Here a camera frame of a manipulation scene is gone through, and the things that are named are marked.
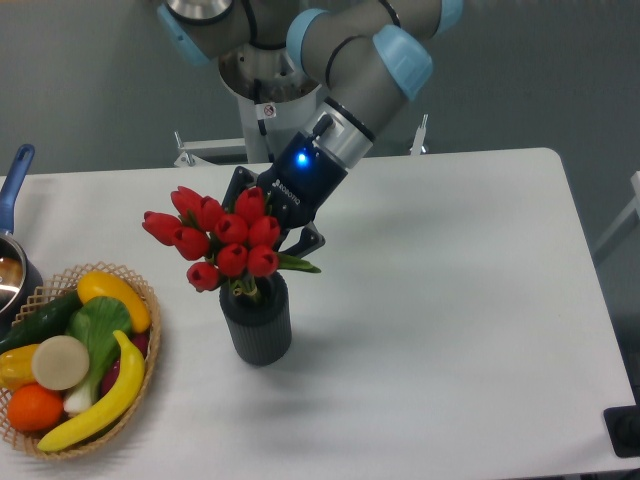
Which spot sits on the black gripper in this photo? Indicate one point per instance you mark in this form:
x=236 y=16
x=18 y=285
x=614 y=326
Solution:
x=298 y=182

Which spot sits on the red tulip bouquet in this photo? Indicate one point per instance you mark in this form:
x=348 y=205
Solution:
x=232 y=247

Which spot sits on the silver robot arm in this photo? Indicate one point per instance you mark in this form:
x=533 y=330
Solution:
x=314 y=88

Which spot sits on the grey ribbed vase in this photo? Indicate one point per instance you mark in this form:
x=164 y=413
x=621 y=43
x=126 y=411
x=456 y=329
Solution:
x=261 y=334

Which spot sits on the purple eggplant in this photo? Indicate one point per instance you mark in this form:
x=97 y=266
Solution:
x=141 y=341

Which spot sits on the green bok choy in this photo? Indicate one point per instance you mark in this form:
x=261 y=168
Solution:
x=93 y=325

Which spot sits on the yellow banana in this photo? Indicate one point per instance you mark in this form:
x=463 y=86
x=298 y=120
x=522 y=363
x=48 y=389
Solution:
x=107 y=409

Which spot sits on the green cucumber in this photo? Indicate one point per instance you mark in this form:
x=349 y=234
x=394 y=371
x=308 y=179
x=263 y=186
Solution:
x=50 y=320

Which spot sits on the beige round disc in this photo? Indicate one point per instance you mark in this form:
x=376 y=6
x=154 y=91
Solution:
x=60 y=363

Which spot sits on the yellow bell pepper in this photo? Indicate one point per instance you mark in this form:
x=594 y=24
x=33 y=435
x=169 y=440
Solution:
x=16 y=370

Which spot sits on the orange fruit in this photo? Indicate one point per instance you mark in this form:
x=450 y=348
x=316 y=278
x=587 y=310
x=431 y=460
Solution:
x=34 y=408

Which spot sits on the woven wicker basket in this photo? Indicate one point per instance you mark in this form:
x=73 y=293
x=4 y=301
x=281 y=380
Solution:
x=57 y=286

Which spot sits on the black device at table edge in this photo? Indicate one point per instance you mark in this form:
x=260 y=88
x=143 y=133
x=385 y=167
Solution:
x=623 y=428

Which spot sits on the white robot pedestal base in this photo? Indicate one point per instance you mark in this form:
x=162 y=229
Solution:
x=257 y=146

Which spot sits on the blue handled saucepan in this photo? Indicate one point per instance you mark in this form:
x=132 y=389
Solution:
x=19 y=277

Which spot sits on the white frame at right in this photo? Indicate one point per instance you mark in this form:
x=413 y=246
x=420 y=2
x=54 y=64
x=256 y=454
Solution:
x=620 y=228

